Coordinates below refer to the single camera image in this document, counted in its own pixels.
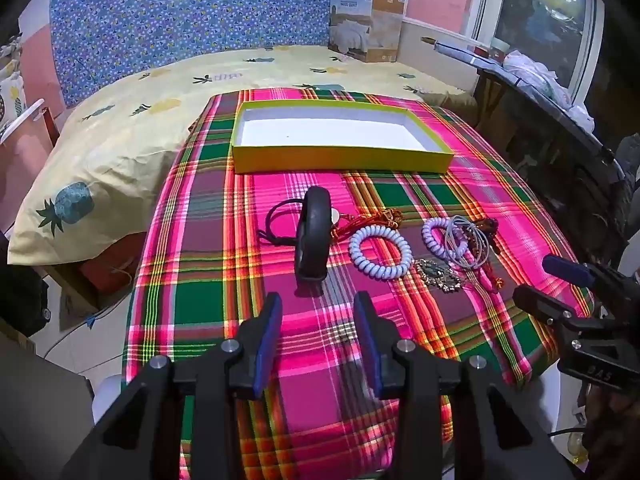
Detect purple spiral hair tie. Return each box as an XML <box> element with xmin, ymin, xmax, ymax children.
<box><xmin>421</xmin><ymin>217</ymin><xmax>468</xmax><ymax>261</ymax></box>

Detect black cord bracelet with bead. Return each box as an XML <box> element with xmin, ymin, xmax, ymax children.
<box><xmin>257</xmin><ymin>199</ymin><xmax>342</xmax><ymax>248</ymax></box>

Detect white crumpled cloth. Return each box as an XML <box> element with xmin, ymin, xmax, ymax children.
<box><xmin>502</xmin><ymin>50</ymin><xmax>596</xmax><ymax>131</ymax></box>

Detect grey elastic hair ties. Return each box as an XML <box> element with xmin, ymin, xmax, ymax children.
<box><xmin>442</xmin><ymin>215</ymin><xmax>493</xmax><ymax>268</ymax></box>

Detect red beaded cord bracelet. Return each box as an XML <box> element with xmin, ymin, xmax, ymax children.
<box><xmin>467</xmin><ymin>217</ymin><xmax>503</xmax><ymax>293</ymax></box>

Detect yellow pineapple print bed sheet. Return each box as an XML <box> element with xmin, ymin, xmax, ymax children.
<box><xmin>7</xmin><ymin>45</ymin><xmax>481</xmax><ymax>266</ymax></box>

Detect quilt packaging box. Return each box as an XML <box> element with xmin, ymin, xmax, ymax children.
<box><xmin>327</xmin><ymin>0</ymin><xmax>411</xmax><ymax>63</ymax></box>

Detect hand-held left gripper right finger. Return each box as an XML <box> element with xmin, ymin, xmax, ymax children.
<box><xmin>352</xmin><ymin>290</ymin><xmax>576</xmax><ymax>480</ymax></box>

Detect pink green plaid cloth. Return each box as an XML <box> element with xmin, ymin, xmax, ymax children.
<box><xmin>122</xmin><ymin>87</ymin><xmax>596</xmax><ymax>480</ymax></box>

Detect window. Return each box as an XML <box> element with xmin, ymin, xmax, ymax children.
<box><xmin>470</xmin><ymin>0</ymin><xmax>621</xmax><ymax>96</ymax></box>

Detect light blue spiral hair tie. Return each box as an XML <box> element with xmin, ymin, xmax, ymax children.
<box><xmin>348</xmin><ymin>227</ymin><xmax>412</xmax><ymax>281</ymax></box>

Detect black bag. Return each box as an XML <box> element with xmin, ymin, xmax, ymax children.
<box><xmin>0</xmin><ymin>260</ymin><xmax>50</xmax><ymax>338</ymax></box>

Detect black wristband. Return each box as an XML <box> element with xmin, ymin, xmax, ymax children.
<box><xmin>294</xmin><ymin>186</ymin><xmax>335</xmax><ymax>283</ymax></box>

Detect blue floral headboard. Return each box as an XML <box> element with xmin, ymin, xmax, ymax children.
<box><xmin>49</xmin><ymin>0</ymin><xmax>366</xmax><ymax>108</ymax></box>

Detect red braided cord charm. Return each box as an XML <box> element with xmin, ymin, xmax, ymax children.
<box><xmin>330</xmin><ymin>208</ymin><xmax>405</xmax><ymax>241</ymax></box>

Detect yellow cardboard box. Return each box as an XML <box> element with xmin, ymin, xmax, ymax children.
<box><xmin>231</xmin><ymin>101</ymin><xmax>455</xmax><ymax>175</ymax></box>

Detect blue covered ironing board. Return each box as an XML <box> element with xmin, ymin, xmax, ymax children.
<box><xmin>420</xmin><ymin>35</ymin><xmax>631</xmax><ymax>181</ymax></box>

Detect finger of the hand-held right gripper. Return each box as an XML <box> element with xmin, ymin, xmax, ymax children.
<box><xmin>542</xmin><ymin>255</ymin><xmax>631</xmax><ymax>293</ymax></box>
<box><xmin>512</xmin><ymin>285</ymin><xmax>608</xmax><ymax>333</ymax></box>

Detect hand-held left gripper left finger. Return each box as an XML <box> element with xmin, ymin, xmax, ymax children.
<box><xmin>60</xmin><ymin>291</ymin><xmax>283</xmax><ymax>480</ymax></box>

